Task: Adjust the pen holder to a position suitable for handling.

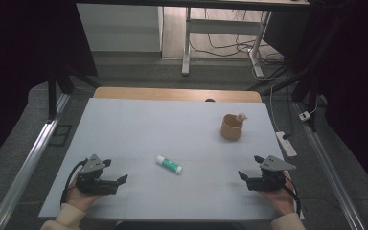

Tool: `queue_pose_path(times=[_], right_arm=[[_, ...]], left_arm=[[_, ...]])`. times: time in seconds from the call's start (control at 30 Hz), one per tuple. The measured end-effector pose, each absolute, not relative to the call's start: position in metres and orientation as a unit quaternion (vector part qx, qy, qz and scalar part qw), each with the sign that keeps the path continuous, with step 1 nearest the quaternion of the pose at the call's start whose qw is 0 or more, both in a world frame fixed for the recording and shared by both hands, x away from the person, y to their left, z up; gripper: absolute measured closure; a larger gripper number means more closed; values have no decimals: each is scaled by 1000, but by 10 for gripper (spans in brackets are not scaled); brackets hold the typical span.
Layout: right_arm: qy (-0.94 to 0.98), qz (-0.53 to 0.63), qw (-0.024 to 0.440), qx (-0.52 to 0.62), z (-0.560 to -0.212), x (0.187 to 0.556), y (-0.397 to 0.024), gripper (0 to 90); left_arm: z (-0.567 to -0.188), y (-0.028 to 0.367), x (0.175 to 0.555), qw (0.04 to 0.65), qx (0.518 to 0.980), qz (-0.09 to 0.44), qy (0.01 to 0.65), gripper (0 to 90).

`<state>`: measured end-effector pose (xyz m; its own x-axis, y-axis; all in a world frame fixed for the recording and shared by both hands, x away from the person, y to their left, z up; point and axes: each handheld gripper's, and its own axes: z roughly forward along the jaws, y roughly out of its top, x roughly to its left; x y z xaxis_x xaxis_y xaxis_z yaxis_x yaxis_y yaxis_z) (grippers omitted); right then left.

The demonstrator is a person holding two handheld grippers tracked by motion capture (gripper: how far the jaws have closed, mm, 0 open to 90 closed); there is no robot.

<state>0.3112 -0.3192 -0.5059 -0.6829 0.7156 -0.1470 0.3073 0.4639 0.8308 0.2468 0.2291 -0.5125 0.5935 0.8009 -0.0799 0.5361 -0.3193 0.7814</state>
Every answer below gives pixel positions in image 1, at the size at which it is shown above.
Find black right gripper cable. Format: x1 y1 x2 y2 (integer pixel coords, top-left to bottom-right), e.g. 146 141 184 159
281 174 302 215

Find white green glue stick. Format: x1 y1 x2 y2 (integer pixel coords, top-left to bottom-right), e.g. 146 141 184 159
155 154 184 175

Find white table mat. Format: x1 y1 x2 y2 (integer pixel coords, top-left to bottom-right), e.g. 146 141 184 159
38 97 305 222

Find black curtain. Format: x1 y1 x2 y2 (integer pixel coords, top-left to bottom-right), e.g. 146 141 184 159
0 0 99 175
263 0 368 200

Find grey wall panel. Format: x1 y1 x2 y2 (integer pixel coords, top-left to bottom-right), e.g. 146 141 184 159
76 3 165 54

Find dark floor hatch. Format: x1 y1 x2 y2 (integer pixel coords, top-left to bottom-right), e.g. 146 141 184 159
48 124 73 148

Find black metal stand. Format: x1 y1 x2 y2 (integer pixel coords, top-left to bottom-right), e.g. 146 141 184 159
45 65 102 124
247 0 353 133

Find white power strip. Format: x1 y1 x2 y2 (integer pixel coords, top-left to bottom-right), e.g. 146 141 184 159
275 130 298 158

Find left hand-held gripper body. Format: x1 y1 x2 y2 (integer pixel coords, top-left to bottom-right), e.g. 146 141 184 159
76 154 120 196

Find person's left hand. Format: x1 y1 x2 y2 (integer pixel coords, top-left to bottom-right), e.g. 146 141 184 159
64 177 107 213

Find black plug with cable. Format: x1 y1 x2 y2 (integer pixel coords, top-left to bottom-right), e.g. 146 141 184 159
281 85 295 141

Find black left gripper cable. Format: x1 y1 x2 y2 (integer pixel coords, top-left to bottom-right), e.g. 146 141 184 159
59 158 88 206

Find metal floor rail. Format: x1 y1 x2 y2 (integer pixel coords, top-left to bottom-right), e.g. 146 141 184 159
294 101 367 230
0 93 72 230

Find wooden table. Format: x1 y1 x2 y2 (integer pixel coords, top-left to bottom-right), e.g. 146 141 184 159
93 86 264 104

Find dark floor cables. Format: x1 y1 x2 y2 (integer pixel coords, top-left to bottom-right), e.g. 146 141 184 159
189 9 286 81

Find brown cup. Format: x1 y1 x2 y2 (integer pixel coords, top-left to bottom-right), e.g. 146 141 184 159
220 113 244 142

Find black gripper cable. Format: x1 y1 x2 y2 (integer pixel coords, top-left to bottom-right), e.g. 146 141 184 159
59 158 88 206
281 174 302 215

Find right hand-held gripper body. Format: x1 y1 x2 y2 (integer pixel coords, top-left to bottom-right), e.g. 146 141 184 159
246 154 297 193

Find person's right hand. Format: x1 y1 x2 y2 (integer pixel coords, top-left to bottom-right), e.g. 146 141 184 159
258 170 297 217

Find white-legged desk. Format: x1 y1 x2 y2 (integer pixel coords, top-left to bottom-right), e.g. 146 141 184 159
76 0 311 79

